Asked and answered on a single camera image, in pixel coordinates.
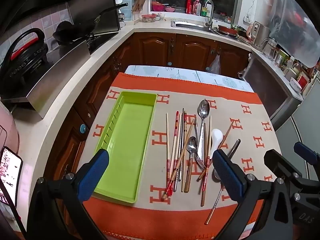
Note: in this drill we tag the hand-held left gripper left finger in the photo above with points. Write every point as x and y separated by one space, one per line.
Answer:
96 172

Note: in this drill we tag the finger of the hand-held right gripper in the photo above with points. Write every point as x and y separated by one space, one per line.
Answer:
306 153
280 162

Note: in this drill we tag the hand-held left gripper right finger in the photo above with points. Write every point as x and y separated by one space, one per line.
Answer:
227 175

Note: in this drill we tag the metal fork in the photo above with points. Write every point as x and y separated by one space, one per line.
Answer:
200 162

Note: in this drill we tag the silver metal chopsticks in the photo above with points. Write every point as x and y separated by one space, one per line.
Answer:
203 200

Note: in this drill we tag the bamboo chopstick dark band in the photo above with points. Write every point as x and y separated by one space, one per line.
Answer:
184 180

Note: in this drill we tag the green plastic utensil tray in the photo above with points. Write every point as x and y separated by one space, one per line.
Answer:
130 142

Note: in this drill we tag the metal chopstick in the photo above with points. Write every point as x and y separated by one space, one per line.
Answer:
180 170
178 177

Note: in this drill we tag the red white patterned chopstick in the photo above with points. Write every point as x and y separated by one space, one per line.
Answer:
176 130

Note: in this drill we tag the light bamboo chopstick red band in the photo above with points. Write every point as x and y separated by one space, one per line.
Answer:
167 142

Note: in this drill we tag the grey refrigerator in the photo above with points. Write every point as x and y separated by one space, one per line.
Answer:
300 125

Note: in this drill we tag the white ceramic spoon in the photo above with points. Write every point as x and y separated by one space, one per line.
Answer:
216 137

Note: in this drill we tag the orange beige printed cloth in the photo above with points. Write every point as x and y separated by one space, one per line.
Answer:
250 120

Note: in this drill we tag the large metal spoon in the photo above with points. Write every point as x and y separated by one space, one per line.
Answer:
203 110

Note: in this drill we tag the white bowl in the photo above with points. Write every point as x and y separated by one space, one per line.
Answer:
296 84

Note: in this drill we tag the stainless steel cabinet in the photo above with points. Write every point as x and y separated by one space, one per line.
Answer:
270 87

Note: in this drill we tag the row of condiment jars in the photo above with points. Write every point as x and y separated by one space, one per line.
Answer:
297 67

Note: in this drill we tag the smartphone with lit screen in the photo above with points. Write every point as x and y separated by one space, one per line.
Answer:
10 175

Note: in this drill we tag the low stainless steel stove guard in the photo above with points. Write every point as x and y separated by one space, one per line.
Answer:
57 80

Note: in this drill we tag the glass pitcher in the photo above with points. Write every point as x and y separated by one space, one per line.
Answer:
270 48

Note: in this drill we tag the clear hanging plastic bag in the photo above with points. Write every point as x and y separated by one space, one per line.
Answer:
215 65

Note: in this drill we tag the pale blue floral tablecloth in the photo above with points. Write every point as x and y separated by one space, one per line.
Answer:
175 73

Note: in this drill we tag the stainless electric kettle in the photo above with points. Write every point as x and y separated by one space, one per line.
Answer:
262 33

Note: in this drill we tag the large translucent plastic bag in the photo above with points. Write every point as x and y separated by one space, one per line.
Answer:
295 25

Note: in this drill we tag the brown wooden kitchen cabinets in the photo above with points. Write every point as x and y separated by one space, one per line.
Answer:
155 47

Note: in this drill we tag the red pan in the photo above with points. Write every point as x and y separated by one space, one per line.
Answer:
226 30

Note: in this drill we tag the black wok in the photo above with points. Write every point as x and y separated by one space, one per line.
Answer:
65 31

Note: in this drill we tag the stainless steel sink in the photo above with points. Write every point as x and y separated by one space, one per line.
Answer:
187 25

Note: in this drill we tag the clear food container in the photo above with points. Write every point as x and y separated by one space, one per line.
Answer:
148 18

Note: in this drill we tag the black frying pan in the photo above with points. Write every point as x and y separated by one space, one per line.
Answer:
112 8

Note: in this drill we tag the green bottle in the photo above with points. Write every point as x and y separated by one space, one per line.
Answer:
205 11

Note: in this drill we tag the chrome faucet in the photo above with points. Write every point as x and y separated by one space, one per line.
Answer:
211 10

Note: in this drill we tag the pink soap bottle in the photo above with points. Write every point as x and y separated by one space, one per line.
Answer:
197 6

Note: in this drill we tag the red bottle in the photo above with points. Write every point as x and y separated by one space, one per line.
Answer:
189 3

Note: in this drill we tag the pink bowl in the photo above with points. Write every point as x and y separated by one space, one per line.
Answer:
170 8
158 6

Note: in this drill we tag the black range hood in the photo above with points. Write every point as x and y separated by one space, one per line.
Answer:
37 2

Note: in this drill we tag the white wall socket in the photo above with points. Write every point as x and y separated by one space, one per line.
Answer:
247 20

